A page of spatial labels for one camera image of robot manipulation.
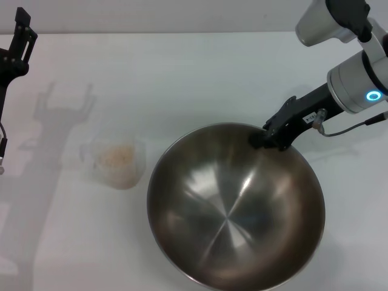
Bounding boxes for grey right gripper cable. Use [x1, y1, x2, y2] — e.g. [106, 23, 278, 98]
[313, 108, 388, 137]

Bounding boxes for stainless steel mixing bowl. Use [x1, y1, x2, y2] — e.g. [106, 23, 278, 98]
[146, 122, 327, 291]

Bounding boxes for white rice grains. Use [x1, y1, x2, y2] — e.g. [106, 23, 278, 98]
[98, 144, 136, 170]

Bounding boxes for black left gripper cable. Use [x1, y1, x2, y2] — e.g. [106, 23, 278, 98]
[0, 121, 8, 158]

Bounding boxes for clear plastic measuring cup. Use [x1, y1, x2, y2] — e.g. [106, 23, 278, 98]
[80, 130, 147, 190]

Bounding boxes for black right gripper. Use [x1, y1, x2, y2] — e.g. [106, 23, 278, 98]
[250, 82, 346, 151]

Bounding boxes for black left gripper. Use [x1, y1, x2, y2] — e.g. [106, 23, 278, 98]
[0, 7, 38, 122]

